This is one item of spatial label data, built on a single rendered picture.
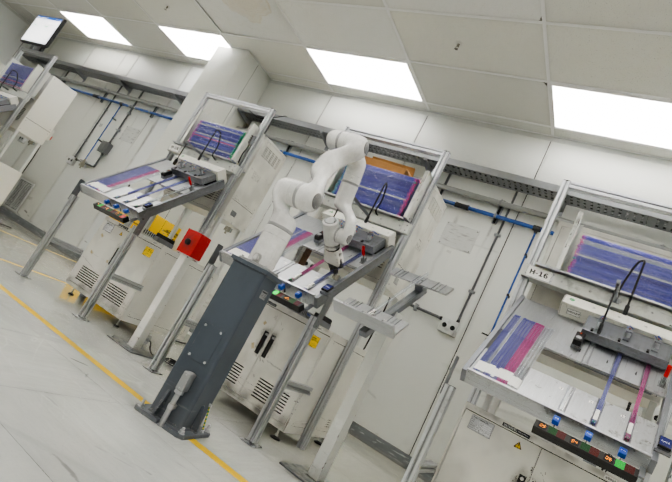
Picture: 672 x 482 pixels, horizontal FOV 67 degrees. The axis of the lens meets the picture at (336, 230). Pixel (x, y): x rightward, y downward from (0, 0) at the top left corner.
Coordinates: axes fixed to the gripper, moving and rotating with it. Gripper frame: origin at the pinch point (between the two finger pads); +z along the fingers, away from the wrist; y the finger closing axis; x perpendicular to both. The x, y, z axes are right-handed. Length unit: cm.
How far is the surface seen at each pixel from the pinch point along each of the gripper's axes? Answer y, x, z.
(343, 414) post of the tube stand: -43, 52, 29
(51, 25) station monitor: 482, -117, -57
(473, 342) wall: -38, -118, 134
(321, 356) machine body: -9.6, 26.7, 35.3
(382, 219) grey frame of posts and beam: 4, -53, -2
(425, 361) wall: -10, -94, 151
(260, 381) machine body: 17, 48, 52
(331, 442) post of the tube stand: -44, 62, 37
